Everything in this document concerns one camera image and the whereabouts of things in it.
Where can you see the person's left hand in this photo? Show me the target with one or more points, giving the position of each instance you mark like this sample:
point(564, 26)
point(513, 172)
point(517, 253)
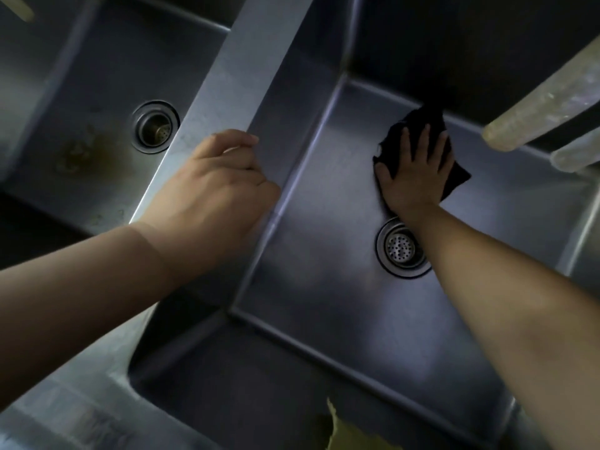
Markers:
point(211, 206)

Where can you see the person's right hand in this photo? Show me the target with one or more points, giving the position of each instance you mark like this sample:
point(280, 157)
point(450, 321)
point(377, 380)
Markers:
point(417, 182)

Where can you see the person's left fingers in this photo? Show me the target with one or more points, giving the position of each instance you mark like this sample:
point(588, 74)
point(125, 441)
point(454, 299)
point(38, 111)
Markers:
point(243, 156)

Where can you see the person's right middle finger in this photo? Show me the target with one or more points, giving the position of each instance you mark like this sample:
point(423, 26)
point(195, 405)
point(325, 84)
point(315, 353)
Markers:
point(424, 142)

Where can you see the person's right little finger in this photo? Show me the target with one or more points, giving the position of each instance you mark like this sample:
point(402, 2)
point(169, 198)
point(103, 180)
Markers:
point(450, 161)

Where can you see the person's right thumb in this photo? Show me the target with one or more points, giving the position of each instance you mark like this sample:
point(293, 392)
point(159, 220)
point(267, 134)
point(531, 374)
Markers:
point(384, 175)

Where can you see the black cleaning cloth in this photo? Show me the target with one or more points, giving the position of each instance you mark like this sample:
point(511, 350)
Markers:
point(461, 175)

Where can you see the person's left forearm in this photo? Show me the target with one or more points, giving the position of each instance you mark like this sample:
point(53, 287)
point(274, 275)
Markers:
point(70, 304)

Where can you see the person's right forearm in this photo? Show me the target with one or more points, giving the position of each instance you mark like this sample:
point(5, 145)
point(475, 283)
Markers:
point(515, 323)

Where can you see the round metal drain strainer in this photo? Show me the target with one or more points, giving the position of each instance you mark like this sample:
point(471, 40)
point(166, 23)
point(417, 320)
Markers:
point(398, 248)
point(154, 127)

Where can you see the stainless steel double sink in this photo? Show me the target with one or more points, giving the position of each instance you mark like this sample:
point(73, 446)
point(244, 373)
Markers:
point(328, 323)

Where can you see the yellow cloth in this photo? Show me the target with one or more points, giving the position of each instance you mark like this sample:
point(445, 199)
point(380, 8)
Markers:
point(351, 431)

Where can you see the pale wooden stick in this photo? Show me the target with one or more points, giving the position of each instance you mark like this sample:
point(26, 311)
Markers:
point(18, 6)

